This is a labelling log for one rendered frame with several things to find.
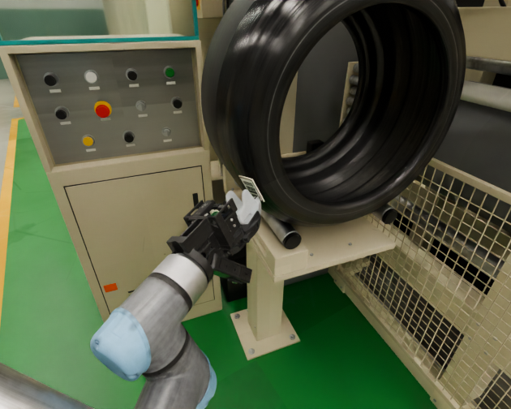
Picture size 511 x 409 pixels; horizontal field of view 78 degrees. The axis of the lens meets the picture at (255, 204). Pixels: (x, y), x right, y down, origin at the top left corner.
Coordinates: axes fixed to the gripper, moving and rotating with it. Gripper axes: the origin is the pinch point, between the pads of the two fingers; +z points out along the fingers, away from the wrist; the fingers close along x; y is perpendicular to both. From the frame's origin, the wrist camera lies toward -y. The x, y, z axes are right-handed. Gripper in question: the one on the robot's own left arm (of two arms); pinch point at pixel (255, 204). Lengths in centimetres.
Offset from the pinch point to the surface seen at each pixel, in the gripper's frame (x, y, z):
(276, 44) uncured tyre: -11.1, 24.9, 6.8
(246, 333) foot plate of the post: 59, -91, 24
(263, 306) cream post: 44, -72, 28
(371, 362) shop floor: 7, -113, 38
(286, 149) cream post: 15.1, -7.4, 42.9
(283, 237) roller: 1.0, -12.9, 5.5
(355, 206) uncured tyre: -12.6, -13.1, 17.0
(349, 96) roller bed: 2, -4, 75
